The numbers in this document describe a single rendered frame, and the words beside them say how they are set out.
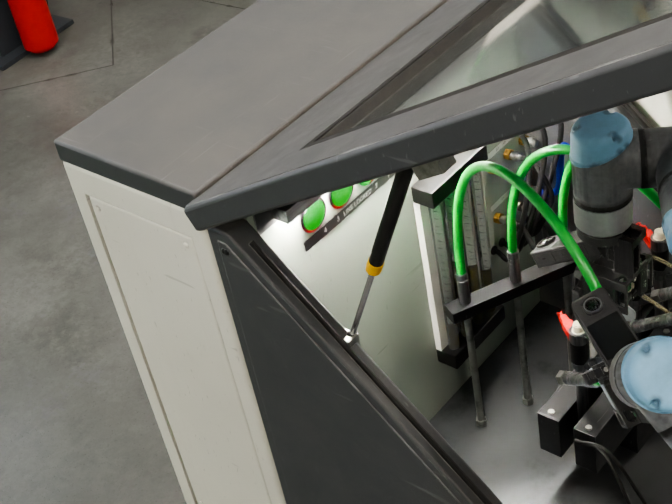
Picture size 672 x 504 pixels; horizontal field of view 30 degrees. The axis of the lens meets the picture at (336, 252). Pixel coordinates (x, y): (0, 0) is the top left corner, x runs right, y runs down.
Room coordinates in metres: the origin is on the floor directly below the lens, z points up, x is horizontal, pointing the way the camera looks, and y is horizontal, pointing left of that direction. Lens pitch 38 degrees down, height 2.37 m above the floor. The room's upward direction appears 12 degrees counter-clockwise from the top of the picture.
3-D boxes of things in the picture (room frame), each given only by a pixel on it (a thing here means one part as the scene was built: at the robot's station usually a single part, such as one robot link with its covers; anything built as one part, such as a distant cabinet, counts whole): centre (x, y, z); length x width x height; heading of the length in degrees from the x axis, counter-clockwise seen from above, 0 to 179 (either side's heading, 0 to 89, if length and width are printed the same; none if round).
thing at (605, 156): (1.27, -0.35, 1.44); 0.09 x 0.08 x 0.11; 77
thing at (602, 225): (1.27, -0.35, 1.36); 0.08 x 0.08 x 0.05
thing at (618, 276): (1.27, -0.35, 1.28); 0.09 x 0.08 x 0.12; 43
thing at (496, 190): (1.66, -0.31, 1.20); 0.13 x 0.03 x 0.31; 133
